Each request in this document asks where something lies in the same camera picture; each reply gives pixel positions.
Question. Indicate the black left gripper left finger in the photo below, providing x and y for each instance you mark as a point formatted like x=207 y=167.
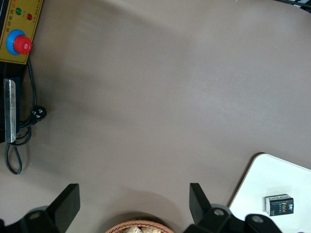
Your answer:
x=68 y=206

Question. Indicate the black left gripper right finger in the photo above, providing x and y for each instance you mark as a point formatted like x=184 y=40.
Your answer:
x=198 y=206

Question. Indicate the cream plastic tray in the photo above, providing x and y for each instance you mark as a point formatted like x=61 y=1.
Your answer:
x=267 y=174

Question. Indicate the brown wicker basket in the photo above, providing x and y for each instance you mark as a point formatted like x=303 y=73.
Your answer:
x=116 y=227

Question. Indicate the clear wrapped snack packet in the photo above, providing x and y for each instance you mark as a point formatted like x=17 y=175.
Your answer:
x=132 y=230
x=150 y=230

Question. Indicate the black Face print box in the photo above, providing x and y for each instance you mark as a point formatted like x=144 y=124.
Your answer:
x=279 y=206

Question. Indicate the blue lid small cup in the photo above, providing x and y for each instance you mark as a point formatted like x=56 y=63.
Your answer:
x=304 y=231

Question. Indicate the silver metal bar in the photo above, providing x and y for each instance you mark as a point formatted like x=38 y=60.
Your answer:
x=10 y=109

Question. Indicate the black control box yellow panel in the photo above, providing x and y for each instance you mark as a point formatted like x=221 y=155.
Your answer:
x=9 y=57

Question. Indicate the red emergency stop button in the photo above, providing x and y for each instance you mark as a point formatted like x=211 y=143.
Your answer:
x=22 y=45

